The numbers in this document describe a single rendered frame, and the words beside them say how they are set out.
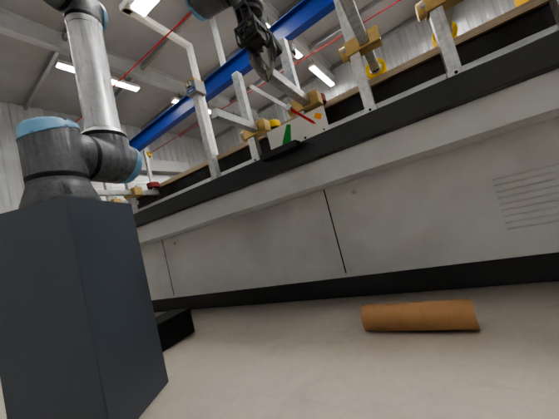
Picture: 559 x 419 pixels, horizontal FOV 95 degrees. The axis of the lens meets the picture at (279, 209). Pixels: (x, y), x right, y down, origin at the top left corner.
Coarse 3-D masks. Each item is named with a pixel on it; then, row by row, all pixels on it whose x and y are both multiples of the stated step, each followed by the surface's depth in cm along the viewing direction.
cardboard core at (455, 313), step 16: (384, 304) 81; (400, 304) 78; (416, 304) 76; (432, 304) 73; (448, 304) 71; (464, 304) 69; (368, 320) 80; (384, 320) 78; (400, 320) 76; (416, 320) 73; (432, 320) 71; (448, 320) 69; (464, 320) 68
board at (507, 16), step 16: (544, 0) 79; (512, 16) 83; (464, 32) 90; (480, 32) 88; (400, 64) 100; (416, 64) 98; (384, 80) 104; (336, 96) 113; (352, 96) 112; (240, 144) 141; (176, 176) 169
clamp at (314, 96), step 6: (312, 96) 97; (318, 96) 96; (294, 102) 101; (312, 102) 97; (318, 102) 97; (294, 108) 101; (300, 108) 100; (306, 108) 100; (312, 108) 101; (294, 114) 102
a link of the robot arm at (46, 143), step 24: (24, 120) 71; (48, 120) 72; (24, 144) 70; (48, 144) 71; (72, 144) 75; (96, 144) 83; (24, 168) 70; (48, 168) 70; (72, 168) 74; (96, 168) 83
